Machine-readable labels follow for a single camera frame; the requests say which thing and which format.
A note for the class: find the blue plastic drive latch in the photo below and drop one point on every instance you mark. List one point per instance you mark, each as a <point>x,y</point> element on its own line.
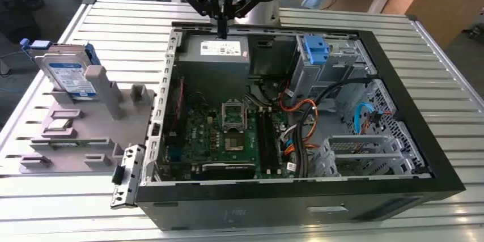
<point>315,52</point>

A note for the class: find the brown wooden cabinet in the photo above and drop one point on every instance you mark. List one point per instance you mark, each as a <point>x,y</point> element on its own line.
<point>446,4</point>

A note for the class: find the grey power supply unit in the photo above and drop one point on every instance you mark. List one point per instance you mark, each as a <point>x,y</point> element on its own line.
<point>211,72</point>

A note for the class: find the black PC case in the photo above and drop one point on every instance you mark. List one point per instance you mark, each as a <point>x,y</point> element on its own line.
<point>264,205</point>

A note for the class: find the black chair base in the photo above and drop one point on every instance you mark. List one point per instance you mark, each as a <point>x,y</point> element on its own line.
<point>476,31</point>

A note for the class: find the black mesh waste bin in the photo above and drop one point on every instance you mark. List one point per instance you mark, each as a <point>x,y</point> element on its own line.
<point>19,26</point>

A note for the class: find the green motherboard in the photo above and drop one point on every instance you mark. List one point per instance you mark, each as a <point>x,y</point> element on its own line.
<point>200,128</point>

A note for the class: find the silver CPU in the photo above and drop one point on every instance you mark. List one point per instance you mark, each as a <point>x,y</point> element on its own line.
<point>56,123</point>

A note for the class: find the white barcode tag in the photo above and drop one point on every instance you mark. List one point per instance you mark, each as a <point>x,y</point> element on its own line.
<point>288,93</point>
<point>291,167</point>

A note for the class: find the silver card retention bracket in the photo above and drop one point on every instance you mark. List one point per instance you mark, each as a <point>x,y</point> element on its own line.
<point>130,174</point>

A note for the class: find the hard disk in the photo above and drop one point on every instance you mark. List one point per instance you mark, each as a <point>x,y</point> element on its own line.
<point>70,79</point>

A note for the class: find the silver drive cage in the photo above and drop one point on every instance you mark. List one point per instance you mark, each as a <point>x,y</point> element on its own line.
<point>336,69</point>

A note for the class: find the CPU socket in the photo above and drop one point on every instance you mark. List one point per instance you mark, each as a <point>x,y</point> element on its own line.
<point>234,144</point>

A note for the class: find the black RAM slot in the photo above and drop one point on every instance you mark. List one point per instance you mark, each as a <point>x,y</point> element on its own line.
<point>260,140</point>
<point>272,142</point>

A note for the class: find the grey parts rack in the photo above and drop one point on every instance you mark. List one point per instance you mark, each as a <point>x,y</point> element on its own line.
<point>98,128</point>

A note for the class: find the green RAM stick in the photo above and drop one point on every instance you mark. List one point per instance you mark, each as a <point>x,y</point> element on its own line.
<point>82,142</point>

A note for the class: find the black graphics card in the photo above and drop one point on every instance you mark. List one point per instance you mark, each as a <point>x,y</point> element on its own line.
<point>227,169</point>

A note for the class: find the silver disk bay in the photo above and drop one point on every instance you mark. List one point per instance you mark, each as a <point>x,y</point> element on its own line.
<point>378,155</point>

